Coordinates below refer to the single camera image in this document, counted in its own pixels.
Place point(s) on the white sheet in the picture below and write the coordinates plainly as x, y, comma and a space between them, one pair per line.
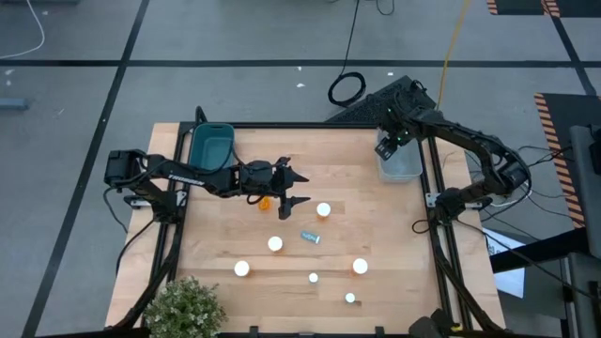
512, 281

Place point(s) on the blue-grey floor block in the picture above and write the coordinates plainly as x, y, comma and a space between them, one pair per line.
11, 104

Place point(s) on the black metal table frame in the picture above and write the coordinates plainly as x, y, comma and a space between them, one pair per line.
305, 125

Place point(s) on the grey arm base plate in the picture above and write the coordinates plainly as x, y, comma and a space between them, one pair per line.
136, 203
432, 199

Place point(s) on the black keyboard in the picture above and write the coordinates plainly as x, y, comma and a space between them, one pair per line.
366, 110

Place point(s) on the teal plastic bin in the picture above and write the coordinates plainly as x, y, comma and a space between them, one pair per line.
211, 145

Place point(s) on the grey cart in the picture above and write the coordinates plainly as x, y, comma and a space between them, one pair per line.
584, 188

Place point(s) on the clear plastic bin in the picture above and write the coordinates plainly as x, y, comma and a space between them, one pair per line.
404, 166

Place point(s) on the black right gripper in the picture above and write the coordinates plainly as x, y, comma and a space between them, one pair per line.
401, 124

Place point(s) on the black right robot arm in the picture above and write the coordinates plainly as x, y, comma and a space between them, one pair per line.
469, 138

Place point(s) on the narrow black striped-edge mat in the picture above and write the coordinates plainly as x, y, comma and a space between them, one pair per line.
521, 7

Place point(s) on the green potted plant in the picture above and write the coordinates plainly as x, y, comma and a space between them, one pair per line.
185, 310

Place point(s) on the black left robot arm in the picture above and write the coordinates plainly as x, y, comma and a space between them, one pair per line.
188, 178

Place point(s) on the large black striped-edge mat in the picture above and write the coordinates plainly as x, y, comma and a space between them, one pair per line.
563, 112

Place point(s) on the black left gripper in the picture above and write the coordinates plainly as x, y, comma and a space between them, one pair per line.
263, 178

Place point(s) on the black beam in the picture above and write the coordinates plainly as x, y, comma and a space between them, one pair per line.
540, 251

